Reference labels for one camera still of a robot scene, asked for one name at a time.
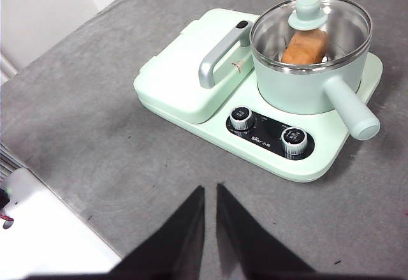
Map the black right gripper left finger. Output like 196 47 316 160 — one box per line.
110 185 205 275

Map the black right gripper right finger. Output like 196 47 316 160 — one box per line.
215 182 316 275

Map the brown potato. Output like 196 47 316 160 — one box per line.
280 28 330 65

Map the glass pot lid green knob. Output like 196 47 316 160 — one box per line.
249 0 374 71

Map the mint green breakfast machine base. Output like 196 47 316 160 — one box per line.
133 8 384 184

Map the silver control knob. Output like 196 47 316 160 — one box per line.
280 126 309 156
229 105 256 131

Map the white equipment housing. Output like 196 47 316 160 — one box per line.
0 168 124 280

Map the mint green hinged griddle cover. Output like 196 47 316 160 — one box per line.
133 8 261 125

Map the mint green pot with handle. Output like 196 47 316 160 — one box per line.
249 0 381 141

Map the grey ribbed metal rail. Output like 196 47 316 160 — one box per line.
0 142 29 176

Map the silver griddle cover handle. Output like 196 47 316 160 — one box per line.
198 20 254 89

